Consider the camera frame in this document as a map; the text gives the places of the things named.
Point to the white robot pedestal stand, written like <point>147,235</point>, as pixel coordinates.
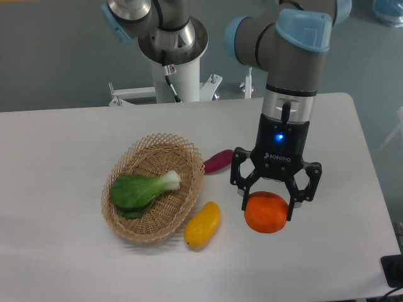
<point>172,84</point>

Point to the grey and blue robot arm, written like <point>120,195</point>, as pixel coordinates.
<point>289,43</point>

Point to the woven wicker basket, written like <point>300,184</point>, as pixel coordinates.
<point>154,156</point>

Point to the yellow mango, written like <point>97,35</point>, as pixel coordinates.
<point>203,225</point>

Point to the blue object top right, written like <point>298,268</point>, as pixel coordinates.
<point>388,11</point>

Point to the black device at table edge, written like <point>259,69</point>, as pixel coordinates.
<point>392,269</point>

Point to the orange fruit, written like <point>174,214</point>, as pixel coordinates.
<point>266,212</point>

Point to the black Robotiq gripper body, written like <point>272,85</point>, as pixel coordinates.
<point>279,148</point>

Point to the purple sweet potato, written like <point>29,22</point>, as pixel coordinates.
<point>218,161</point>

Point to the green bok choy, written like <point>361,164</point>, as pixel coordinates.
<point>133,195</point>

